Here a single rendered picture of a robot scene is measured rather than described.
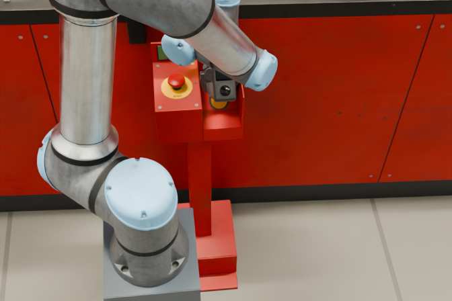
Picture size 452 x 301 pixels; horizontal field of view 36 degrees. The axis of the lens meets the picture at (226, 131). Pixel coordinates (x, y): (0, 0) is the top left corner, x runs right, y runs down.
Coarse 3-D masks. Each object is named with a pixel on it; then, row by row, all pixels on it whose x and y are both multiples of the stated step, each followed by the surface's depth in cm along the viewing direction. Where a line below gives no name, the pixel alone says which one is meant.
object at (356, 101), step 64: (0, 64) 173; (128, 64) 176; (320, 64) 180; (384, 64) 181; (448, 64) 182; (0, 128) 193; (128, 128) 196; (256, 128) 199; (320, 128) 201; (384, 128) 202; (448, 128) 204; (0, 192) 218; (256, 192) 226; (320, 192) 228; (384, 192) 231; (448, 192) 233
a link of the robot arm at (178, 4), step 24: (120, 0) 91; (144, 0) 90; (168, 0) 91; (192, 0) 93; (168, 24) 94; (192, 24) 96; (216, 24) 103; (216, 48) 109; (240, 48) 115; (240, 72) 123; (264, 72) 125
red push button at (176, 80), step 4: (172, 76) 156; (176, 76) 156; (180, 76) 157; (168, 80) 156; (172, 80) 156; (176, 80) 156; (180, 80) 156; (184, 80) 156; (172, 84) 155; (176, 84) 155; (180, 84) 155; (172, 88) 158; (176, 88) 157; (180, 88) 158
